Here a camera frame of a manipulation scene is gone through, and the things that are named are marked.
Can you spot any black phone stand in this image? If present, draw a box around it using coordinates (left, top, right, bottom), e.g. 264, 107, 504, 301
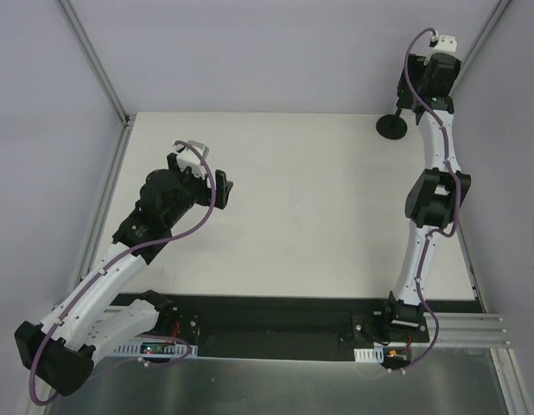
375, 108, 408, 140

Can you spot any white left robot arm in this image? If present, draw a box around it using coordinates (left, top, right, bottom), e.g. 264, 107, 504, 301
14, 149, 233, 405

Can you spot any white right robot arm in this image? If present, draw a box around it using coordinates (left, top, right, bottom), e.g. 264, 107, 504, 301
363, 52, 472, 345

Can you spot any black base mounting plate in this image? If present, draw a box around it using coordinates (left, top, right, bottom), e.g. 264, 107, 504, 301
146, 295, 429, 361

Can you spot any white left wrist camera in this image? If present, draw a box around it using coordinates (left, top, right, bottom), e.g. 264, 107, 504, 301
174, 140, 209, 179

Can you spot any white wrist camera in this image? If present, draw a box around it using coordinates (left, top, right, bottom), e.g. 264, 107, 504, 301
429, 33, 457, 54
174, 140, 209, 179

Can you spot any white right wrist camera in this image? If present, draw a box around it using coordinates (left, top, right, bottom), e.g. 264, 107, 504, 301
429, 33, 457, 54

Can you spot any aluminium frame post left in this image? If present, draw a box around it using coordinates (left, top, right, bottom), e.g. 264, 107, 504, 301
54, 0, 130, 126

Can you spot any aluminium frame post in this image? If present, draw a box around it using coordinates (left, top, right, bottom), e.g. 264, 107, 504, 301
451, 0, 513, 96
54, 0, 130, 126

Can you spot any aluminium frame post right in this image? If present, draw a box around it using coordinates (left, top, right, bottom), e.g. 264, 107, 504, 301
451, 0, 513, 96

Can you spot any white left cable duct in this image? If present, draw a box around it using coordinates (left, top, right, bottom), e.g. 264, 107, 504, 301
109, 340, 198, 359

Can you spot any white cable duct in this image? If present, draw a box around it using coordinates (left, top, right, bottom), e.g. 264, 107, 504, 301
109, 340, 198, 359
353, 347, 385, 364

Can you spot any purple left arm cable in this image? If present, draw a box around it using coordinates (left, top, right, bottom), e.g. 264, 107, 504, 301
29, 139, 216, 406

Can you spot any white right cable duct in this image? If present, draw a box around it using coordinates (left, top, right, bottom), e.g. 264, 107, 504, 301
353, 347, 385, 364

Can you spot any aluminium table rail right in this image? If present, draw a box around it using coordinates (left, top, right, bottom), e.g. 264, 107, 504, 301
427, 228, 534, 414

